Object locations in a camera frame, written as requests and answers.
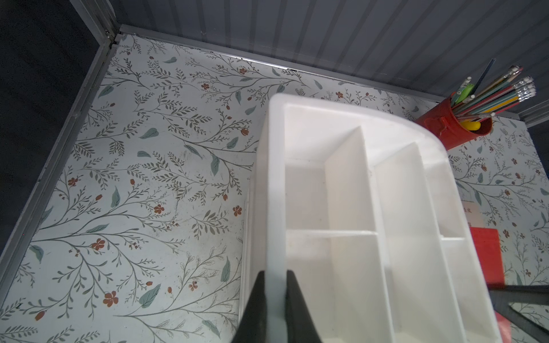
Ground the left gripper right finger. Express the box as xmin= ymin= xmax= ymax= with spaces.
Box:
xmin=285 ymin=270 xmax=322 ymax=343

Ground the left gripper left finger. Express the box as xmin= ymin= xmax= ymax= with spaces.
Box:
xmin=232 ymin=271 xmax=267 ymax=343

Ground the white plastic drawer organizer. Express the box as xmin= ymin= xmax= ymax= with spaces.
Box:
xmin=239 ymin=94 xmax=501 ymax=342

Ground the red postcard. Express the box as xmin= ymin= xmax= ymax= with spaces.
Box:
xmin=469 ymin=226 xmax=513 ymax=343

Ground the red pencil cup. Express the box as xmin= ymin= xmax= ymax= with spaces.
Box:
xmin=415 ymin=98 xmax=493 ymax=150

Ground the pencils bundle in cup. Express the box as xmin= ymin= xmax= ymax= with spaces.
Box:
xmin=450 ymin=59 xmax=537 ymax=134

